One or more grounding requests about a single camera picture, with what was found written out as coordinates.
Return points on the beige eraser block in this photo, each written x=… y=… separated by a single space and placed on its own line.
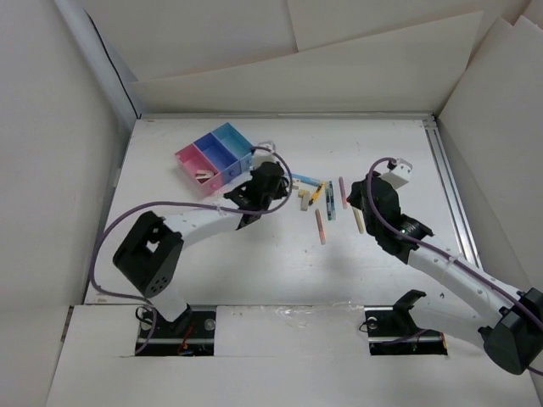
x=305 y=198

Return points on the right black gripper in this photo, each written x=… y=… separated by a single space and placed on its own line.
x=354 y=197

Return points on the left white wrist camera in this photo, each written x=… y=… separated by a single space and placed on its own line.
x=268 y=146

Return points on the cream yellow pen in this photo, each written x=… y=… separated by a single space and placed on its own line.
x=358 y=220

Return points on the pink beige eraser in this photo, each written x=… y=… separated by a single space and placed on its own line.
x=203 y=176

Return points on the orange pink pen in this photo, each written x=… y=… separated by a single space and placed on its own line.
x=320 y=228

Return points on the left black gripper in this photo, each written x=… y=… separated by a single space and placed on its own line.
x=280 y=192

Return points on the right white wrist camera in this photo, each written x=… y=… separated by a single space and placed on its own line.
x=398 y=174

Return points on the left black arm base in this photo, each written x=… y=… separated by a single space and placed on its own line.
x=194 y=336

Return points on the pink plastic bin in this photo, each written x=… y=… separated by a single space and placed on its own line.
x=192 y=159

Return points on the aluminium rail right side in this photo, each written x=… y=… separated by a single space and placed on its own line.
x=462 y=229

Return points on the dark blue plastic bin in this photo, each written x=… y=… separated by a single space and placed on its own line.
x=220 y=156

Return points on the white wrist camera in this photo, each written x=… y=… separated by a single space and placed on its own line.
x=398 y=174
x=268 y=146

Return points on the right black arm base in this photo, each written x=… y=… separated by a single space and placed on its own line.
x=391 y=331

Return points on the light blue plastic bin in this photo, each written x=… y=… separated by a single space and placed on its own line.
x=236 y=143

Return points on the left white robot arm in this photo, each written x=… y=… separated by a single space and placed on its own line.
x=149 y=254

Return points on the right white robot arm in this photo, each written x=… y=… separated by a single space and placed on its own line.
x=503 y=320

